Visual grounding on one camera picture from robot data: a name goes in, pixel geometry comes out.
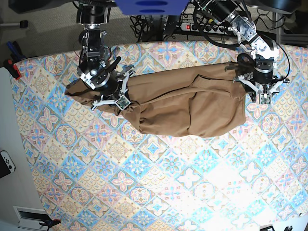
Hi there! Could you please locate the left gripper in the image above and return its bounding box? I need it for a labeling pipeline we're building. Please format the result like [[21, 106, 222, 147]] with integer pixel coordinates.
[[233, 73, 289, 104]]

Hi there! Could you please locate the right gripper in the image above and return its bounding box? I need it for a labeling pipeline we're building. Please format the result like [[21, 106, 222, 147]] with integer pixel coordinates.
[[91, 69, 135, 111]]

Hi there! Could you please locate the brown t-shirt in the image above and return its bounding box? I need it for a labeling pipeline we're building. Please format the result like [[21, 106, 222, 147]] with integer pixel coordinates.
[[64, 63, 247, 139]]

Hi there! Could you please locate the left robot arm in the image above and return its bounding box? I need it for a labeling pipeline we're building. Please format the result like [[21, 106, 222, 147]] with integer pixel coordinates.
[[193, 0, 289, 104]]

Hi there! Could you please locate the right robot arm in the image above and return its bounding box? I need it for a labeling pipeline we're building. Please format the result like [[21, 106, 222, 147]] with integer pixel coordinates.
[[73, 0, 134, 110]]

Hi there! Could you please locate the patterned tile tablecloth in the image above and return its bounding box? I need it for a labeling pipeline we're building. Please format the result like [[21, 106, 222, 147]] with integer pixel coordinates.
[[11, 46, 308, 231]]

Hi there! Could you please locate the white power strip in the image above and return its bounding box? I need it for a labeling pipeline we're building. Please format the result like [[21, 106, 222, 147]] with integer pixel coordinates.
[[180, 23, 228, 35]]

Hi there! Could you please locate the red black table clamp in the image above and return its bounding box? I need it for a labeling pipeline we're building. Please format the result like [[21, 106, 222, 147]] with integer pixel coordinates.
[[3, 59, 22, 80]]

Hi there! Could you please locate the white game controller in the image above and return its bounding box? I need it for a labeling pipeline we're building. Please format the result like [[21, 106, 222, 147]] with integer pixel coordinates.
[[0, 150, 16, 173]]

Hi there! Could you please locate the orange black bottom clamp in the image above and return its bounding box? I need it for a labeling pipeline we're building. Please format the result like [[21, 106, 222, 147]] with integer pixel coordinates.
[[39, 219, 61, 230]]

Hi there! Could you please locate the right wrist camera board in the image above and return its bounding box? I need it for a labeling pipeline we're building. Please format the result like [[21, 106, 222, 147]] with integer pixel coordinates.
[[115, 95, 131, 111]]

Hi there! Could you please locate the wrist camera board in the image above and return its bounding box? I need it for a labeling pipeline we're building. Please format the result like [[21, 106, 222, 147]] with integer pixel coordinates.
[[259, 93, 271, 105], [115, 95, 131, 111]]

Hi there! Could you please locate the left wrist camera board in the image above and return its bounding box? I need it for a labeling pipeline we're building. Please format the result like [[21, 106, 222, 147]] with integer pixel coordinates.
[[259, 93, 271, 105]]

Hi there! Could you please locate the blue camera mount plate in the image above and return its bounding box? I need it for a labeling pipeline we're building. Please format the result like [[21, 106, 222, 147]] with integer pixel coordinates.
[[115, 0, 189, 15]]

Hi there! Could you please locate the blue handled clamp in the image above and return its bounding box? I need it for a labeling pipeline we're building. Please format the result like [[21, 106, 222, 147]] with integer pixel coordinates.
[[6, 41, 26, 62]]

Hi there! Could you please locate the white wall vent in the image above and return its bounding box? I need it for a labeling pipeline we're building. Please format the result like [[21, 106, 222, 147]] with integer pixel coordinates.
[[13, 206, 49, 231]]

